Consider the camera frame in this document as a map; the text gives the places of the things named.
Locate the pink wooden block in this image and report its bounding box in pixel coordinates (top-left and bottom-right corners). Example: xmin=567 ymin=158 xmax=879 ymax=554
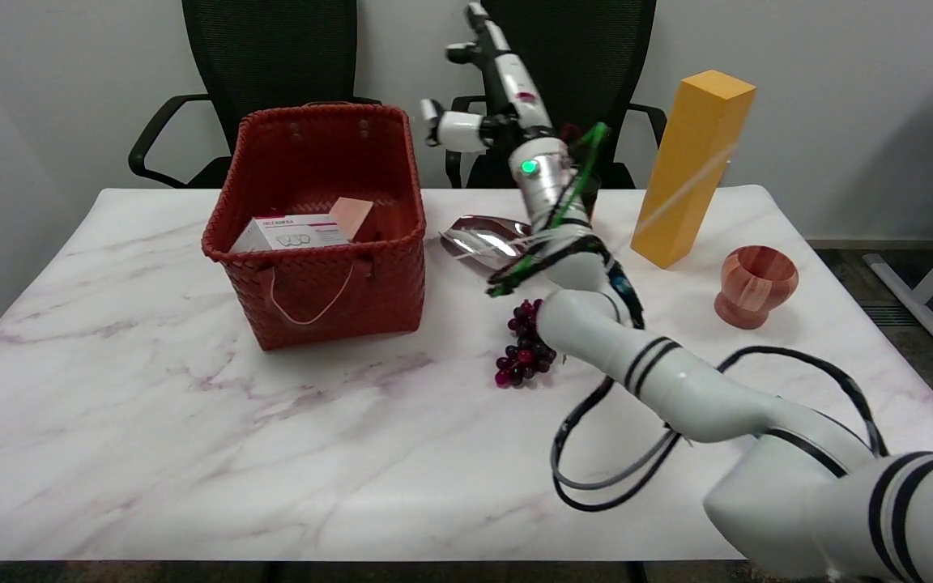
xmin=329 ymin=197 xmax=374 ymax=242

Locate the silver metal scoop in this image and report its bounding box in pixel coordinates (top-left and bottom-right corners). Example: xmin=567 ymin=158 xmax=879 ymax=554
xmin=440 ymin=215 xmax=534 ymax=273

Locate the tall yellow box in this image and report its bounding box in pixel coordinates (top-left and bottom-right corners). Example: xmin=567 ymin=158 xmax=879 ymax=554
xmin=631 ymin=70 xmax=757 ymax=270

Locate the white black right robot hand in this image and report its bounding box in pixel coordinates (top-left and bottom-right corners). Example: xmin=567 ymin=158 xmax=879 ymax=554
xmin=420 ymin=2 xmax=556 ymax=155

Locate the dark red grape bunch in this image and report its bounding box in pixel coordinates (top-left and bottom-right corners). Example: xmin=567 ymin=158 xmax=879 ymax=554
xmin=494 ymin=299 xmax=566 ymax=389

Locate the thin white cable tie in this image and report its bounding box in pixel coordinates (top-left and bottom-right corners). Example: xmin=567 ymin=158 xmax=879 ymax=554
xmin=637 ymin=144 xmax=736 ymax=237

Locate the green and black cable bundle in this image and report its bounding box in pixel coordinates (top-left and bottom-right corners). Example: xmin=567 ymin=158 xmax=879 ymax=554
xmin=486 ymin=121 xmax=611 ymax=298

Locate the wooden goblet cup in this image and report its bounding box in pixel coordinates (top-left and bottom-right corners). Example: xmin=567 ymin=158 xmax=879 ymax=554
xmin=714 ymin=245 xmax=799 ymax=330

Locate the white side table frame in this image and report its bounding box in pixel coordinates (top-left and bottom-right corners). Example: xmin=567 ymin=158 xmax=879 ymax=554
xmin=863 ymin=79 xmax=933 ymax=365

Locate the black cable loop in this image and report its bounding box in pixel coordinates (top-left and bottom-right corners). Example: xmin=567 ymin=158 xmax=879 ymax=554
xmin=551 ymin=346 xmax=889 ymax=513

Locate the red woven basket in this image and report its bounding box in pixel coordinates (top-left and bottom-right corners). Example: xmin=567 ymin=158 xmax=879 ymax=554
xmin=201 ymin=103 xmax=428 ymax=352

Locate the white paper box pink stripe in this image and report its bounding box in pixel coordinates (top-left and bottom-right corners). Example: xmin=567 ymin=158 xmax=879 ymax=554
xmin=230 ymin=214 xmax=351 ymax=253

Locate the black mesh office chair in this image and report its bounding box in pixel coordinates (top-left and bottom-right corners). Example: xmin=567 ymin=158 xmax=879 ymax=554
xmin=128 ymin=0 xmax=383 ymax=189
xmin=445 ymin=0 xmax=668 ymax=189

